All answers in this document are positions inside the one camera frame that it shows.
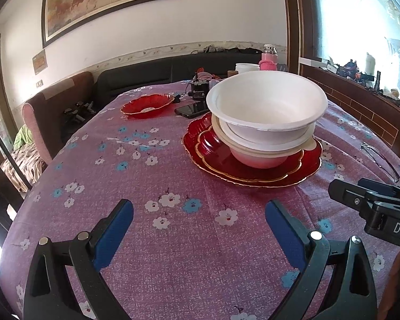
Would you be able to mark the purple floral tablecloth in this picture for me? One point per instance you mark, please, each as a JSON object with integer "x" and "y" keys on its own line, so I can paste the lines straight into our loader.
{"x": 170, "y": 160}

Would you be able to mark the white foam bowl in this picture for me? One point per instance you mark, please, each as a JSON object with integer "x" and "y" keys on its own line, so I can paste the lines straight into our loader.
{"x": 253, "y": 138}
{"x": 260, "y": 160}
{"x": 263, "y": 100}

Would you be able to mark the black sofa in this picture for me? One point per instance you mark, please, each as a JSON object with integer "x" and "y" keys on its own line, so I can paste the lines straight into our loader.
{"x": 136, "y": 76}

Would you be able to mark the patterned brown blanket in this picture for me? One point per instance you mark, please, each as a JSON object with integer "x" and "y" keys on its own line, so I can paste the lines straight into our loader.
{"x": 23, "y": 166}

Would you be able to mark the pink insulated bottle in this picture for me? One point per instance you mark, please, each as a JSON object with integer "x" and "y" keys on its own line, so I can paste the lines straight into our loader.
{"x": 269, "y": 58}

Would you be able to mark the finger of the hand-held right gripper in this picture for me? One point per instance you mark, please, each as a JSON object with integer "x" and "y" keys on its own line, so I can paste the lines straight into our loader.
{"x": 390, "y": 191}
{"x": 350, "y": 196}

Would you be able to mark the wooden sideboard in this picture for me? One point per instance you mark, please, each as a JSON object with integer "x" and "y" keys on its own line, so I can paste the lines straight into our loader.
{"x": 356, "y": 106}

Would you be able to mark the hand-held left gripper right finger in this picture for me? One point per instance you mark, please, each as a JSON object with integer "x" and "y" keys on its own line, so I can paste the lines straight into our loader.
{"x": 285, "y": 236}

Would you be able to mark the large red gold-rimmed plate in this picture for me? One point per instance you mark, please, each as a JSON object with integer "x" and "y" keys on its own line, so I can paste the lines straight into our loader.
{"x": 306, "y": 170}

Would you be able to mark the white bottle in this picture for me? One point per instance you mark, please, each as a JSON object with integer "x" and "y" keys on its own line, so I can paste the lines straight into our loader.
{"x": 370, "y": 64}

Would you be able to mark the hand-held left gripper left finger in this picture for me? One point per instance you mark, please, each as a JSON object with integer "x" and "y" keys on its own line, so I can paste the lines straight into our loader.
{"x": 115, "y": 236}

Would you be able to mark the black smartphone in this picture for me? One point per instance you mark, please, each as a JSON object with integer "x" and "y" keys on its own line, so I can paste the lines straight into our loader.
{"x": 191, "y": 109}

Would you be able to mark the pink brown armchair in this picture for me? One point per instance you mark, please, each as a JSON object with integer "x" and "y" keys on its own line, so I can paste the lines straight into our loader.
{"x": 53, "y": 106}

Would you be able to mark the red scalloped gold-rimmed plate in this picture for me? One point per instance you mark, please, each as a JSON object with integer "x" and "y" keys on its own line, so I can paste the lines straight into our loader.
{"x": 216, "y": 153}

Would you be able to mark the green cloth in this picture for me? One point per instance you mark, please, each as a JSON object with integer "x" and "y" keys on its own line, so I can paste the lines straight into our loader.
{"x": 23, "y": 138}

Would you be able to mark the window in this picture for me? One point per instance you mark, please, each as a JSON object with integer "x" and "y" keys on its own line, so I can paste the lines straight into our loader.
{"x": 350, "y": 16}

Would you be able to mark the framed horse painting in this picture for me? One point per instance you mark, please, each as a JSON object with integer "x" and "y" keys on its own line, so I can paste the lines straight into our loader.
{"x": 103, "y": 3}

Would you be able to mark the small brown wall plaque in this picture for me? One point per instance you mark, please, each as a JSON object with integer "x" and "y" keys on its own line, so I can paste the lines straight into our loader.
{"x": 39, "y": 61}

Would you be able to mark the white cup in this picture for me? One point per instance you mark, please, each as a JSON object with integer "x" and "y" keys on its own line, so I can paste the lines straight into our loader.
{"x": 246, "y": 67}

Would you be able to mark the black equipment pile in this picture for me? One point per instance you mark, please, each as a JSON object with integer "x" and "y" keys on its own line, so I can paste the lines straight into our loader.
{"x": 78, "y": 110}

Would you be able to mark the eyeglasses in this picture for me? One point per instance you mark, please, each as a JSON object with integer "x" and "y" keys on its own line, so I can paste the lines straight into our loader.
{"x": 383, "y": 160}

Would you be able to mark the cream ribbed disposable plate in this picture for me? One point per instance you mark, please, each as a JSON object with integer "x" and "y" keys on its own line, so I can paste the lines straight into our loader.
{"x": 216, "y": 133}

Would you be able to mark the wall switch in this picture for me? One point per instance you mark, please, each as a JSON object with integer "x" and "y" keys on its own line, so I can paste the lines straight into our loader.
{"x": 39, "y": 83}

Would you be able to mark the small red glass plate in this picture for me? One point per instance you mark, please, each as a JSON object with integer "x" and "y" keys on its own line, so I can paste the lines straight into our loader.
{"x": 146, "y": 106}

